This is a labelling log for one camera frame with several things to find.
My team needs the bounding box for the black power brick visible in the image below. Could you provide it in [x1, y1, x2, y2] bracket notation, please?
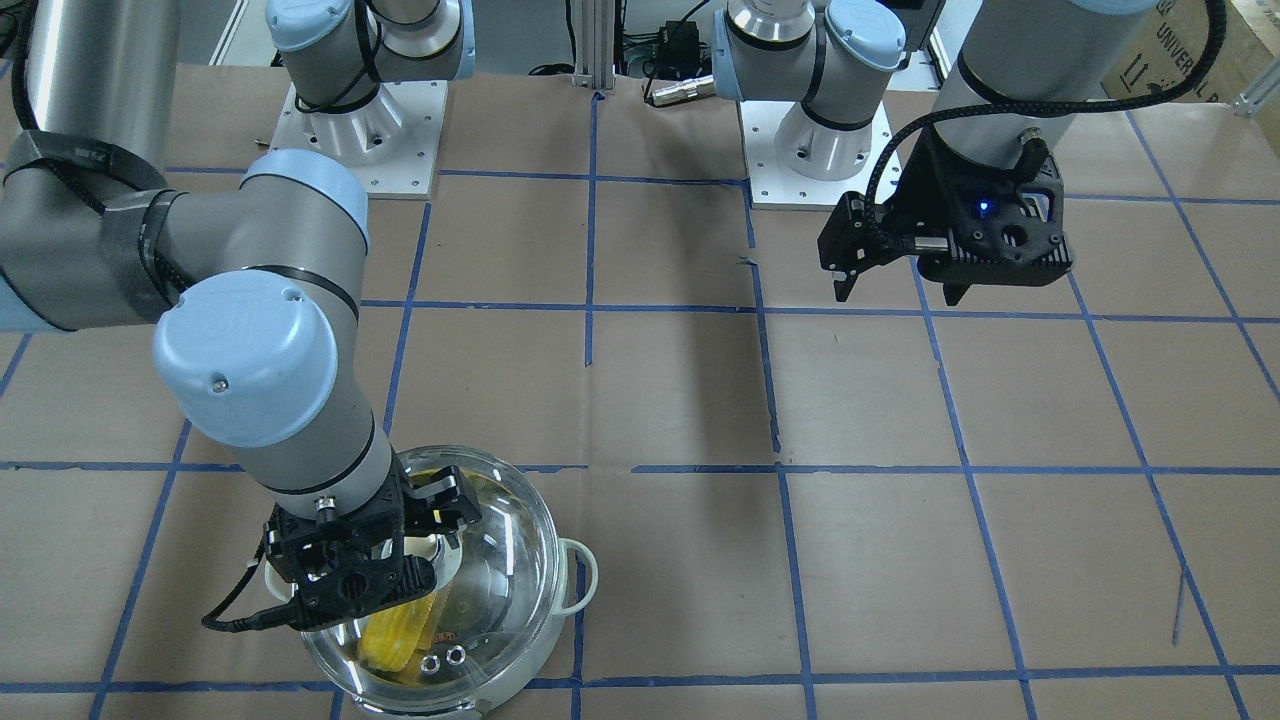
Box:
[652, 20, 701, 79]

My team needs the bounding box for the pale green cooking pot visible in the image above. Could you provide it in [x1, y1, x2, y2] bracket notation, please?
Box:
[262, 445, 599, 719]

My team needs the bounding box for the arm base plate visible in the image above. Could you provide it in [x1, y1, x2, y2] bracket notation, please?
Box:
[739, 101, 891, 210]
[270, 79, 451, 200]

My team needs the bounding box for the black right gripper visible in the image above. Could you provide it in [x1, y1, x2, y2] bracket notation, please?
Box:
[262, 465, 483, 632]

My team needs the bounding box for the glass pot lid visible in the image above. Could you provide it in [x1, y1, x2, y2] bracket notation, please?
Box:
[302, 445, 567, 717]

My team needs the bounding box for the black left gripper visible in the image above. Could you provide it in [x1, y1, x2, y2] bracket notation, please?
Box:
[817, 128, 1074, 307]

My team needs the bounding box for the yellow corn cob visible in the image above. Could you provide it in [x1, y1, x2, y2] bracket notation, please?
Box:
[358, 468, 471, 685]

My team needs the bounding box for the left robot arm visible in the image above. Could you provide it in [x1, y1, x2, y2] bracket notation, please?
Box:
[712, 1, 1153, 305]

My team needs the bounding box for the cardboard box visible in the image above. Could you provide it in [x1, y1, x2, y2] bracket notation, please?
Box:
[1102, 1, 1279, 102]

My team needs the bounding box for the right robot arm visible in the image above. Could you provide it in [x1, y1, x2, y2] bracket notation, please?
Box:
[3, 1, 481, 633]

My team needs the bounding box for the aluminium frame post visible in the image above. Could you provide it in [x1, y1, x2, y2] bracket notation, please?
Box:
[570, 1, 622, 94]

